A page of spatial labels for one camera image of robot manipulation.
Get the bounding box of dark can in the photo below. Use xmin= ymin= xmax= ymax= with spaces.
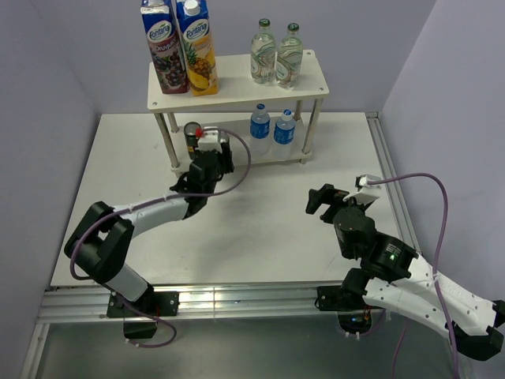
xmin=218 ymin=131 xmax=230 ymax=151
xmin=183 ymin=122 xmax=201 ymax=160

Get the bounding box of Pocari Sweat bottle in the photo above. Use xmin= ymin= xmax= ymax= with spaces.
xmin=249 ymin=103 xmax=271 ymax=156
xmin=272 ymin=110 xmax=296 ymax=161

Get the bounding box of Chang soda bottle front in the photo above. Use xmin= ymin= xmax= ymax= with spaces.
xmin=250 ymin=18 xmax=276 ymax=84

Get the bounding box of chang soda bottle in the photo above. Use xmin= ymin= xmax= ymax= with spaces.
xmin=250 ymin=18 xmax=276 ymax=84
xmin=275 ymin=23 xmax=303 ymax=88

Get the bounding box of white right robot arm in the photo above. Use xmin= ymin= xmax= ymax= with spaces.
xmin=305 ymin=184 xmax=504 ymax=362

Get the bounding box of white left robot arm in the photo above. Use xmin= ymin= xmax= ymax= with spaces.
xmin=64 ymin=142 xmax=234 ymax=315

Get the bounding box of beige two-tier shelf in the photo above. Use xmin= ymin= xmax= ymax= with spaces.
xmin=147 ymin=50 xmax=329 ymax=175

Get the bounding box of pineapple juice carton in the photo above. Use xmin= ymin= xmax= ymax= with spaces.
xmin=176 ymin=0 xmax=219 ymax=96

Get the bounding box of grape juice carton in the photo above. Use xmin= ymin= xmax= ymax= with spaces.
xmin=140 ymin=0 xmax=189 ymax=94

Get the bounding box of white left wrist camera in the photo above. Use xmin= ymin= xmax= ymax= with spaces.
xmin=195 ymin=127 xmax=223 ymax=153

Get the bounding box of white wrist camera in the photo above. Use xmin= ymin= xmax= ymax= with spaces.
xmin=342 ymin=174 xmax=381 ymax=205
xmin=195 ymin=127 xmax=223 ymax=153

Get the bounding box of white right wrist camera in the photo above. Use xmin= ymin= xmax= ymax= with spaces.
xmin=342 ymin=174 xmax=381 ymax=205

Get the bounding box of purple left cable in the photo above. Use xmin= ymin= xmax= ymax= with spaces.
xmin=69 ymin=127 xmax=253 ymax=348

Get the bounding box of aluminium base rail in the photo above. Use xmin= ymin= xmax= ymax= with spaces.
xmin=36 ymin=281 xmax=340 ymax=324

